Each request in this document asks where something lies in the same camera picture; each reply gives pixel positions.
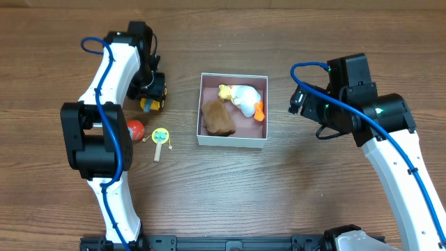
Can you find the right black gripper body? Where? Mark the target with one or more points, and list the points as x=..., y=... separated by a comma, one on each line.
x=310, y=105

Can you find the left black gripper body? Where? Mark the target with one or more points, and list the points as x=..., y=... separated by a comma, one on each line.
x=153, y=92

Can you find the yellow toy bulldozer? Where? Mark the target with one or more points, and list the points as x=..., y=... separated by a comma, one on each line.
x=152, y=105

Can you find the red eyeball toy ball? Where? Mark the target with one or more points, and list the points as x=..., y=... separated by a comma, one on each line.
x=136, y=129

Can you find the yellow wooden rattle drum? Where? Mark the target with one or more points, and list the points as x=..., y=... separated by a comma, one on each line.
x=159, y=136

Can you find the brown plush toy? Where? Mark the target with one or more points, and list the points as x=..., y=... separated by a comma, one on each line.
x=217, y=119

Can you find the white plush duck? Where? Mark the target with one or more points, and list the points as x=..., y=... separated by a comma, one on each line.
x=244, y=97

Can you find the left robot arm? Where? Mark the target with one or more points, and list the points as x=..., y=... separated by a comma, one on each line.
x=97, y=139

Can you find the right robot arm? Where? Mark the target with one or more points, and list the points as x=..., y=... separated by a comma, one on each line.
x=384, y=128

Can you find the white box with pink interior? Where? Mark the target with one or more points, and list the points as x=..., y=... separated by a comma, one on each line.
x=249, y=133

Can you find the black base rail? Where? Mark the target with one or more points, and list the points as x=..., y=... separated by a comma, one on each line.
x=287, y=243

